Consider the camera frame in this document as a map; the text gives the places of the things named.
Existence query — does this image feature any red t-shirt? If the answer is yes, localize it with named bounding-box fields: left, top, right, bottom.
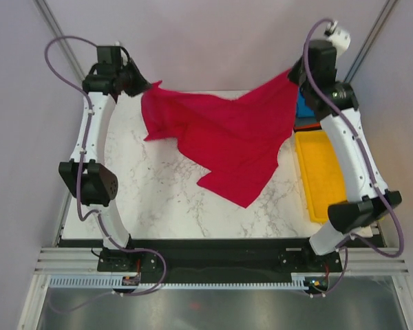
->
left=141, top=71, right=298, bottom=208

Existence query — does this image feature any blue folded t-shirt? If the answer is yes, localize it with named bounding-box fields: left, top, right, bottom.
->
left=296, top=92, right=315, bottom=118

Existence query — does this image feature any yellow plastic tray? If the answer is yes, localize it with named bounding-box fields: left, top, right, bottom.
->
left=295, top=130, right=347, bottom=224

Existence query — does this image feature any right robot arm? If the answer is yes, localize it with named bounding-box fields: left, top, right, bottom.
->
left=288, top=39, right=404, bottom=271

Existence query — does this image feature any white cable duct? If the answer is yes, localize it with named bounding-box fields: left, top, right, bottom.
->
left=48, top=274, right=327, bottom=291

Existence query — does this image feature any left aluminium frame post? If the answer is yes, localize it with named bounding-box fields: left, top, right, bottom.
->
left=33, top=0, right=98, bottom=102

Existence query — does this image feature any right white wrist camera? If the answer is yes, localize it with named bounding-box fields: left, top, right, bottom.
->
left=324, top=21, right=351, bottom=58

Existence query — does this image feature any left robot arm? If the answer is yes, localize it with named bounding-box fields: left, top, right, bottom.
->
left=59, top=45, right=151, bottom=270

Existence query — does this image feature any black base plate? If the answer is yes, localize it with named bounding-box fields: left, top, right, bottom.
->
left=56, top=236, right=386, bottom=285

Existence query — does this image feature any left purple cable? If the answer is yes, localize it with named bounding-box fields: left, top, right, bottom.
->
left=43, top=36, right=168, bottom=314

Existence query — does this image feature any aluminium frame post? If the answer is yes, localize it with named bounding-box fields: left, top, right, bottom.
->
left=344, top=0, right=399, bottom=83
left=33, top=0, right=98, bottom=102

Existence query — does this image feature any right aluminium frame post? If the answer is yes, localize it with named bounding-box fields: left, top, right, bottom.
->
left=344, top=0, right=399, bottom=83

